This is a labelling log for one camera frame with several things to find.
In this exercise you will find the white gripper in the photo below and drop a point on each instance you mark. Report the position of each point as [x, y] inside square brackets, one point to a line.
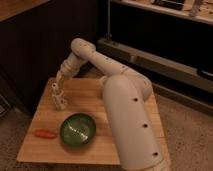
[68, 69]

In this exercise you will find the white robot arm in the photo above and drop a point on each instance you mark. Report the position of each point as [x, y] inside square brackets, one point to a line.
[124, 92]

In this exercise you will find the green bowl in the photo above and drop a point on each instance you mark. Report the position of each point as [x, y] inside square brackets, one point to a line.
[77, 130]

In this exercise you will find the orange carrot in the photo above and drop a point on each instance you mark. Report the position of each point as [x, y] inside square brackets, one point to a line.
[45, 134]

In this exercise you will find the wooden table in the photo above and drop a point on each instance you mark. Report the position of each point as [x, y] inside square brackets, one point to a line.
[84, 96]

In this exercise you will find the metal shelf rack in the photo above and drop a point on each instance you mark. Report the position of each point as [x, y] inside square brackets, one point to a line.
[176, 53]

